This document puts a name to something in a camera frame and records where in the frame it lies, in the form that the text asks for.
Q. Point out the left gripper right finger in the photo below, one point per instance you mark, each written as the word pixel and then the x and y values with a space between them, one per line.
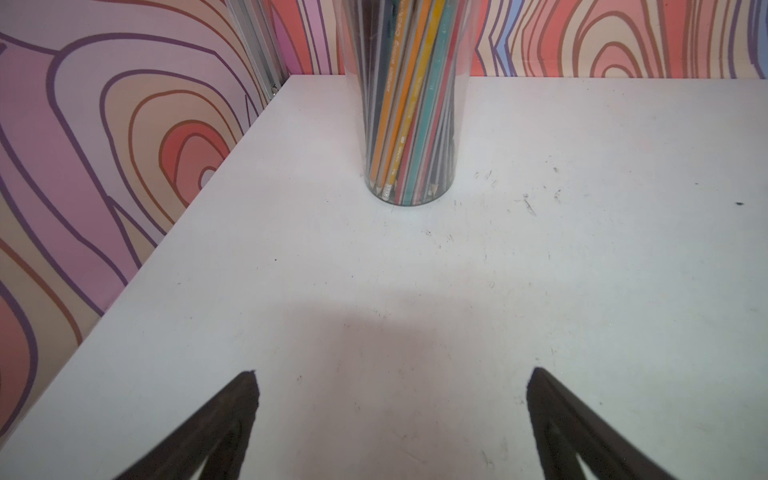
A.
pixel 569 435

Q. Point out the metal pen cup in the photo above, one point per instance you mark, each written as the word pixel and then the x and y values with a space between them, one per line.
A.
pixel 408 62

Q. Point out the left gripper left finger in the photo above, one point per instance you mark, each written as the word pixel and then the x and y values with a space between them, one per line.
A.
pixel 210 444

